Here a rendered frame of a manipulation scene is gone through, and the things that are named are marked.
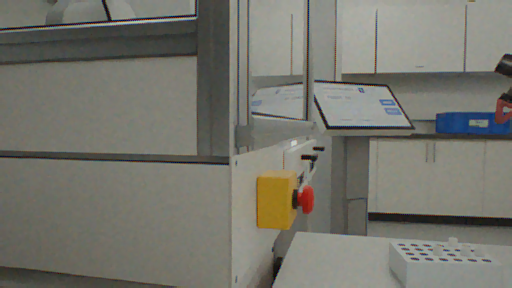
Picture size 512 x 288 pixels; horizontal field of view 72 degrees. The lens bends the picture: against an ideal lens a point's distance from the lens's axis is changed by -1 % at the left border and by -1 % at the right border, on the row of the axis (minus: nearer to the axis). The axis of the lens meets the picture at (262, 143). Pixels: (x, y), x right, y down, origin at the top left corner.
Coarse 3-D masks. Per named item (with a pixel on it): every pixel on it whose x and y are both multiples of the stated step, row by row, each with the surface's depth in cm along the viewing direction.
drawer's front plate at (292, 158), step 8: (304, 144) 94; (288, 152) 69; (296, 152) 73; (304, 152) 89; (288, 160) 68; (296, 160) 74; (304, 160) 89; (288, 168) 68; (296, 168) 74; (304, 168) 89; (304, 176) 90; (304, 184) 90
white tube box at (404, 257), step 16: (400, 256) 50; (416, 256) 49; (432, 256) 49; (448, 256) 49; (400, 272) 50; (416, 272) 47; (432, 272) 47; (448, 272) 47; (464, 272) 46; (480, 272) 46; (496, 272) 46
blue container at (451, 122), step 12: (444, 120) 366; (456, 120) 356; (468, 120) 354; (480, 120) 352; (492, 120) 350; (444, 132) 366; (456, 132) 357; (468, 132) 355; (480, 132) 353; (492, 132) 350; (504, 132) 348
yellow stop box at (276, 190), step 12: (264, 180) 47; (276, 180) 46; (288, 180) 46; (264, 192) 47; (276, 192) 47; (288, 192) 46; (264, 204) 47; (276, 204) 47; (288, 204) 46; (264, 216) 47; (276, 216) 47; (288, 216) 46; (264, 228) 47; (276, 228) 47; (288, 228) 47
